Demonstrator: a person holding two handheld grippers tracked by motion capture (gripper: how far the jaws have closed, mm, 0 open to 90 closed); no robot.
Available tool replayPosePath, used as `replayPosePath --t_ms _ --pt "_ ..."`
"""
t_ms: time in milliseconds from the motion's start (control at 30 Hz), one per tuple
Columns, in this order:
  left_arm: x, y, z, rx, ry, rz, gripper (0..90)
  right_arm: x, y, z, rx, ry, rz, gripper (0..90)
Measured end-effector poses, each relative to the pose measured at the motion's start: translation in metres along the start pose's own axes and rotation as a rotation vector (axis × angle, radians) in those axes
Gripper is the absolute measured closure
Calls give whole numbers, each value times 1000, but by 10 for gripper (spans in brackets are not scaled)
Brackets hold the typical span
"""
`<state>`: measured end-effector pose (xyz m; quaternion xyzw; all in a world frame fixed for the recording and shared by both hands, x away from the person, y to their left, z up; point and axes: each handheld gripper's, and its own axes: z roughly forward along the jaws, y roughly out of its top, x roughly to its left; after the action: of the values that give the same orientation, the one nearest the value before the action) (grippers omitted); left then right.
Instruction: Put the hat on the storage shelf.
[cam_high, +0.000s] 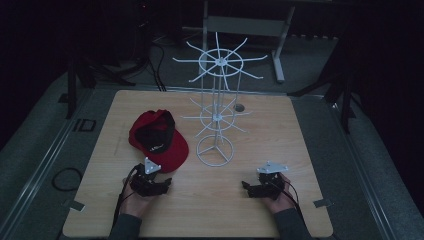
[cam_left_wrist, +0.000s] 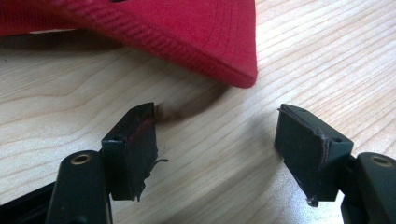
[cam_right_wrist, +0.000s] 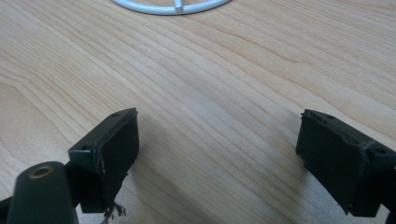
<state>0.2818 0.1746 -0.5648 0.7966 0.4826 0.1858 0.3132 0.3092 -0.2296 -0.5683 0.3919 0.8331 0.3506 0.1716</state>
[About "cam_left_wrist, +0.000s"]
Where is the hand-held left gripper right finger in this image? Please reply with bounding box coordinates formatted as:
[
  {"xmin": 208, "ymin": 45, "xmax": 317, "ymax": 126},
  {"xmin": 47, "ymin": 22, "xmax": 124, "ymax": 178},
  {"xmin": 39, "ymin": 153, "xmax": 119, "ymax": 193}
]
[{"xmin": 274, "ymin": 104, "xmax": 355, "ymax": 208}]

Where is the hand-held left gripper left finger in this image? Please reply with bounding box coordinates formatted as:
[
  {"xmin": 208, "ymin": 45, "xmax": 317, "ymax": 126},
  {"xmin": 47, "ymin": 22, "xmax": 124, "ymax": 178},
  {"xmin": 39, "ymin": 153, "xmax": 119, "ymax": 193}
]
[{"xmin": 100, "ymin": 102, "xmax": 169, "ymax": 203}]

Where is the red cap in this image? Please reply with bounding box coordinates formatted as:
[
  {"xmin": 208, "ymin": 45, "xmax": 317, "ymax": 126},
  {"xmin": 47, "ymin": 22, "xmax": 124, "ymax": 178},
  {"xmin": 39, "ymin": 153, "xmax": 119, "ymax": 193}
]
[{"xmin": 0, "ymin": 0, "xmax": 259, "ymax": 90}]

